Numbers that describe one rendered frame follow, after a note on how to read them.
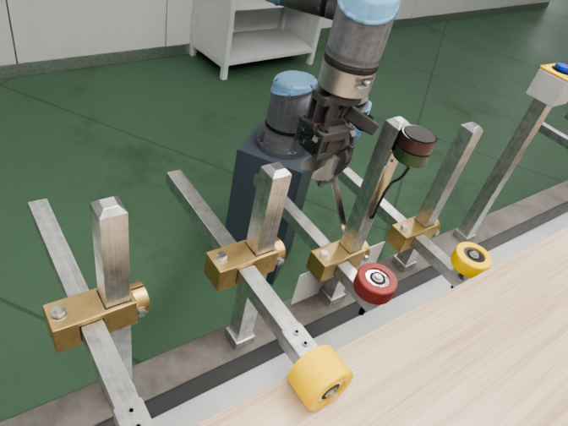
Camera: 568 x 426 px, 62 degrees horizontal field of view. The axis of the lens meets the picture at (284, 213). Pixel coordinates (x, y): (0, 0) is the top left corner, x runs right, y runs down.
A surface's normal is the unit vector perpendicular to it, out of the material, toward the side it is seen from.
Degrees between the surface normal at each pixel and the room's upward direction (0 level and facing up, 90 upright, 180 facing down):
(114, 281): 90
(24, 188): 0
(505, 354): 0
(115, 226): 90
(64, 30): 90
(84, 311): 0
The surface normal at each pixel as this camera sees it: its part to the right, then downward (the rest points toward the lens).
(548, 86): -0.81, 0.25
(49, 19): 0.63, 0.59
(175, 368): 0.19, -0.75
